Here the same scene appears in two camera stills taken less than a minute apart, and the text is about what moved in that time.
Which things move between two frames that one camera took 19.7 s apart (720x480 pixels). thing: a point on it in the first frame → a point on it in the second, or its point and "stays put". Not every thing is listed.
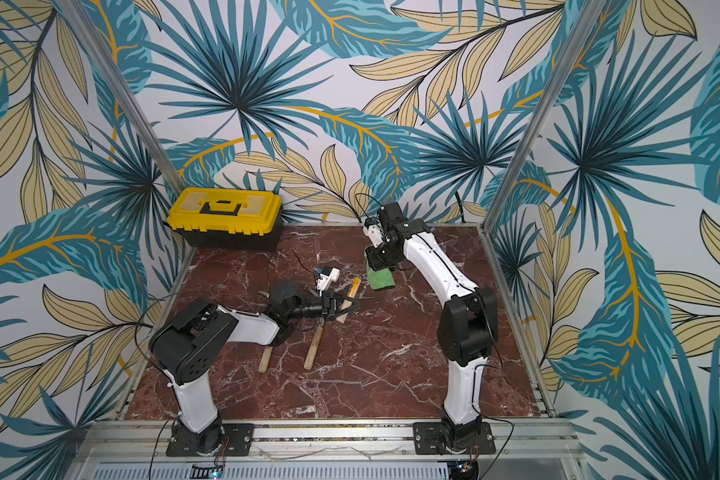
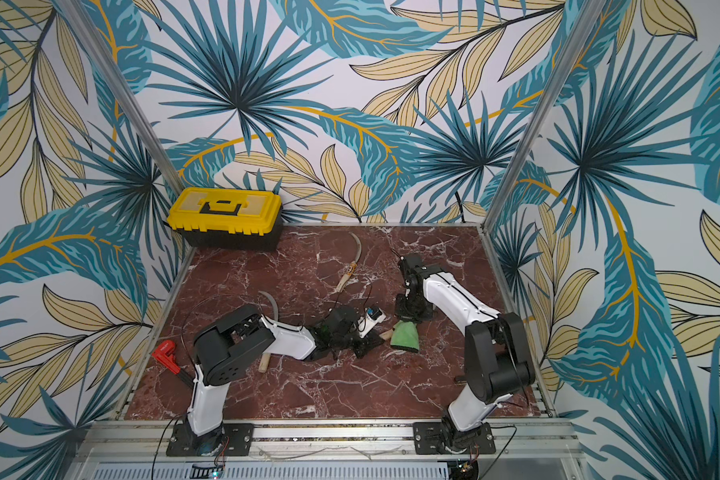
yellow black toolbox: [234, 219] stays put
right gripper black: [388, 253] → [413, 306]
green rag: [380, 279] → [405, 335]
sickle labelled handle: [347, 303] → [352, 267]
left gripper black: [331, 306] → [368, 343]
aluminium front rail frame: [136, 449] stays put
